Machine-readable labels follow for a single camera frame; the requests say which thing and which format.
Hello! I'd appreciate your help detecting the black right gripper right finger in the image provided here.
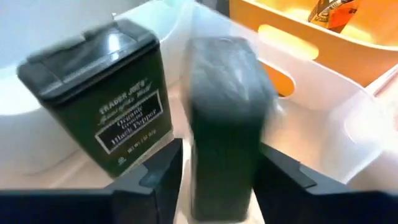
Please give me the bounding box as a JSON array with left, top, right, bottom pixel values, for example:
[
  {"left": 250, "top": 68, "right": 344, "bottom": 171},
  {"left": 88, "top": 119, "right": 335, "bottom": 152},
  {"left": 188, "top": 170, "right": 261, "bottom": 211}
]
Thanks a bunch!
[{"left": 252, "top": 142, "right": 398, "bottom": 224}]

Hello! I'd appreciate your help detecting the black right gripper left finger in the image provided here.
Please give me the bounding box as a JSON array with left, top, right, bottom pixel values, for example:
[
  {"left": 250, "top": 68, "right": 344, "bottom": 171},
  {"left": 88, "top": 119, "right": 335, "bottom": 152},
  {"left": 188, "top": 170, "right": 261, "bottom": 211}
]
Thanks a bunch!
[{"left": 0, "top": 138, "right": 184, "bottom": 224}]

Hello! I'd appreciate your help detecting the green black pepper tin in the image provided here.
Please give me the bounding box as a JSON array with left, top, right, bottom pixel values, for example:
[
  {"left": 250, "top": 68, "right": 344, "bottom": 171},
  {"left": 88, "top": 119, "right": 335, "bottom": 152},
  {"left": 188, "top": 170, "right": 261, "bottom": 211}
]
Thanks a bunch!
[
  {"left": 183, "top": 36, "right": 279, "bottom": 222},
  {"left": 17, "top": 18, "right": 174, "bottom": 179}
]

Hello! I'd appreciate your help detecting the brown spice packet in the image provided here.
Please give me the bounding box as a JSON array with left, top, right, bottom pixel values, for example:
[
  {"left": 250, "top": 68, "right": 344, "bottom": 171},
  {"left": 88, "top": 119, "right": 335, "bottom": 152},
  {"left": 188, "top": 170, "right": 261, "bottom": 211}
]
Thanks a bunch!
[{"left": 307, "top": 0, "right": 360, "bottom": 34}]

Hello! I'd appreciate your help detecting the clear plastic bin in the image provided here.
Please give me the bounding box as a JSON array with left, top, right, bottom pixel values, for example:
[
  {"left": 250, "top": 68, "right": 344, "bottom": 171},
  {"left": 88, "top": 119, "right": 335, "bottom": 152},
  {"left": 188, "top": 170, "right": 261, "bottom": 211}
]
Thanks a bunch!
[{"left": 0, "top": 0, "right": 398, "bottom": 224}]

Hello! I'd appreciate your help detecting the orange plastic bin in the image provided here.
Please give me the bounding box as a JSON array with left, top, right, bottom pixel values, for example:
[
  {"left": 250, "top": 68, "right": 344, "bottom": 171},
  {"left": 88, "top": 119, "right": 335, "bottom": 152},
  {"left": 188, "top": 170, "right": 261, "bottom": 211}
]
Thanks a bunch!
[{"left": 229, "top": 0, "right": 398, "bottom": 97}]

